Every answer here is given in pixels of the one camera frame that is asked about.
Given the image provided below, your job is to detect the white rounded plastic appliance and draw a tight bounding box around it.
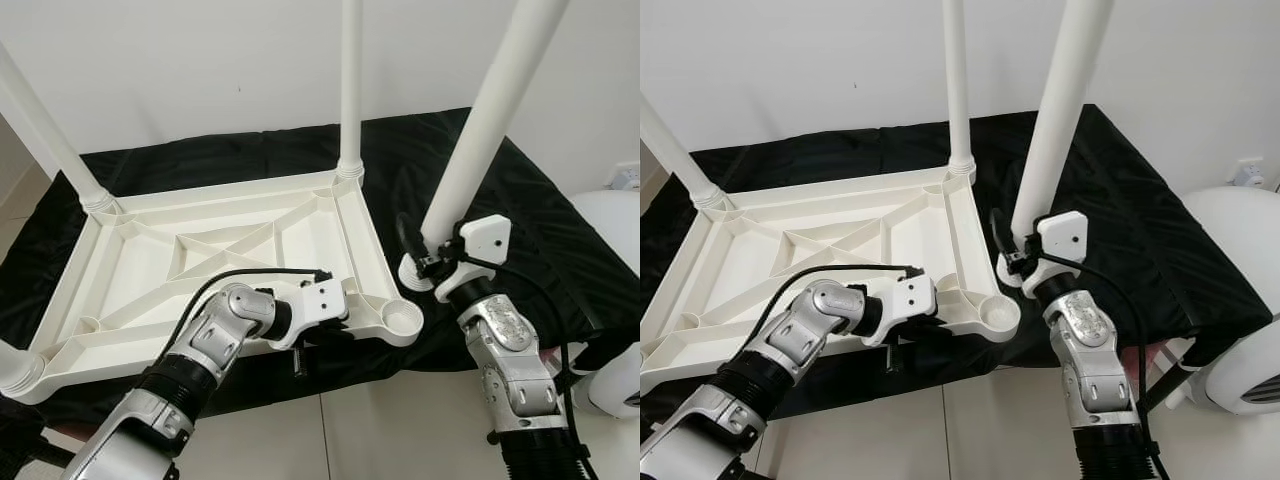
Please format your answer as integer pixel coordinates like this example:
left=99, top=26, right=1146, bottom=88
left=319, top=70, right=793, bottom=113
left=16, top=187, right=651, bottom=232
left=570, top=190, right=641, bottom=416
left=1180, top=185, right=1280, bottom=416

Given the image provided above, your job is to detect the black tablecloth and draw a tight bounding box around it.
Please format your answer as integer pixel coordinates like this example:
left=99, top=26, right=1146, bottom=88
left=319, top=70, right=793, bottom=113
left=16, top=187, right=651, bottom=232
left=640, top=103, right=1273, bottom=416
left=0, top=108, right=641, bottom=421

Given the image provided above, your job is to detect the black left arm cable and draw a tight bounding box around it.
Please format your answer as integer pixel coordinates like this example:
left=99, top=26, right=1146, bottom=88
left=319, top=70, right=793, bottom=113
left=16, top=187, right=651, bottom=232
left=755, top=262, right=923, bottom=346
left=170, top=266, right=333, bottom=351

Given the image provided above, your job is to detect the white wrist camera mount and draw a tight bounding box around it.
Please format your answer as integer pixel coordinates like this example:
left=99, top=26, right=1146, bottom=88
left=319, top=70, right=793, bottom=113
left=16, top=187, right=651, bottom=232
left=290, top=278, right=351, bottom=351
left=1020, top=210, right=1089, bottom=296
left=435, top=215, right=513, bottom=301
left=885, top=273, right=941, bottom=346

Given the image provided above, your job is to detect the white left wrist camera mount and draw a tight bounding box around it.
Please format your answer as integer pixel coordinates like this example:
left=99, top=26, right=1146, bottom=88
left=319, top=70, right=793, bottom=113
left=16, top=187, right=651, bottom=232
left=290, top=278, right=351, bottom=351
left=885, top=273, right=941, bottom=346

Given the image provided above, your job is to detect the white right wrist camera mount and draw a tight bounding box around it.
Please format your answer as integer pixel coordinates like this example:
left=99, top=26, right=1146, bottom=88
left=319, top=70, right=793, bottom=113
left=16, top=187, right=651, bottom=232
left=1020, top=210, right=1089, bottom=296
left=435, top=215, right=513, bottom=301

